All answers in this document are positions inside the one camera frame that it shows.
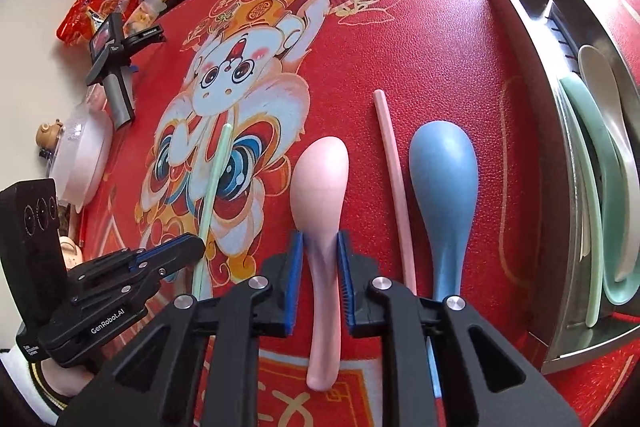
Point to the small beige ornament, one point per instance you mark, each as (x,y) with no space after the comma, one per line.
(71,252)

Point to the green chopstick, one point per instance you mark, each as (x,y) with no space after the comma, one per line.
(216,187)
(592,297)

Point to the white spoon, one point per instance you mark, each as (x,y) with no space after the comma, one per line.
(600,77)

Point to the person's left hand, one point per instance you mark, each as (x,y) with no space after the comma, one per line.
(67,379)

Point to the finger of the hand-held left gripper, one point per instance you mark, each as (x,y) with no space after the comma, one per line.
(115,264)
(180,257)

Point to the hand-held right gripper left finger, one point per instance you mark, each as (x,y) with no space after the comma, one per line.
(295,287)

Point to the mint green spoon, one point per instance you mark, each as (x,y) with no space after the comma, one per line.
(612,232)

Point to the pink spoon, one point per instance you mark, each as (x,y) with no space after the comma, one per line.
(320,177)

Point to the small brown teapot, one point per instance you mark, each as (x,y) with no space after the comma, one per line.
(50,134)

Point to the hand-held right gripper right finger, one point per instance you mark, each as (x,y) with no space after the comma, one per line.
(345,287)

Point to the person's left forearm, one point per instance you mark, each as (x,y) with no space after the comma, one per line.
(35,382)

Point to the red printed table mat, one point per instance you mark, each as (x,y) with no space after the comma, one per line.
(450,32)

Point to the pink chopstick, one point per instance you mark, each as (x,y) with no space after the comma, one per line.
(400,207)

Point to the blue spoon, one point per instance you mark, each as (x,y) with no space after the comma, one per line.
(442,167)

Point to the steel utensil tray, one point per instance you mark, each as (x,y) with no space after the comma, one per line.
(535,157)

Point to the white lidded plastic container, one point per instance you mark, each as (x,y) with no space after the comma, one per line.
(85,157)

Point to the red snack bag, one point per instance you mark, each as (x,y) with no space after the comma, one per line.
(80,17)

